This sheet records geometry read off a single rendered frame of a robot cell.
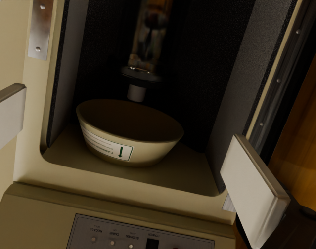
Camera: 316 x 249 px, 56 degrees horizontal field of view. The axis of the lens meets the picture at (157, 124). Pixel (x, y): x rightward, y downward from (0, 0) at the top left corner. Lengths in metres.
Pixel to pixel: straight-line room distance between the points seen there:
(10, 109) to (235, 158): 0.13
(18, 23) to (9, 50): 0.07
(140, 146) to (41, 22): 0.20
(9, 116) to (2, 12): 0.70
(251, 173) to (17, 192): 0.34
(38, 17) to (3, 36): 0.50
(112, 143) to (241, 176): 0.27
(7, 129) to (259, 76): 0.31
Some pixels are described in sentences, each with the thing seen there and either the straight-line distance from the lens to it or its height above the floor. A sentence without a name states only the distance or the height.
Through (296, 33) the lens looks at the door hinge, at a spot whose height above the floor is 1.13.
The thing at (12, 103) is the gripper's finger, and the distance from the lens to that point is 0.18.
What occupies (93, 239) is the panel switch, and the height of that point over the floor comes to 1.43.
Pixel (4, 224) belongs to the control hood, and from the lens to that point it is 0.44.
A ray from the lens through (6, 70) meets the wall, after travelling 0.89.
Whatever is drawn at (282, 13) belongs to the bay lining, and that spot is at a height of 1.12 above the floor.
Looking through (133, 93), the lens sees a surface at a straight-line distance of 0.47.
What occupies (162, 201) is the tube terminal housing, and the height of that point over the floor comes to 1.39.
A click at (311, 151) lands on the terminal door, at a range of 0.33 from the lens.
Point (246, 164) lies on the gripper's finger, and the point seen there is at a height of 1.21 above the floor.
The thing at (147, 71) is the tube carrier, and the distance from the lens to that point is 0.42.
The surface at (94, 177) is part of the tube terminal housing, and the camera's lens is 0.43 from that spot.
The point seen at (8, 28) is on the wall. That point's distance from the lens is 0.87.
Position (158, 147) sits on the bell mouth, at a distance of 0.43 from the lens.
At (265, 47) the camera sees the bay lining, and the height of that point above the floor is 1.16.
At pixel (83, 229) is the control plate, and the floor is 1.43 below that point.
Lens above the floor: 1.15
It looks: 20 degrees up
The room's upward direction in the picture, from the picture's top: 165 degrees counter-clockwise
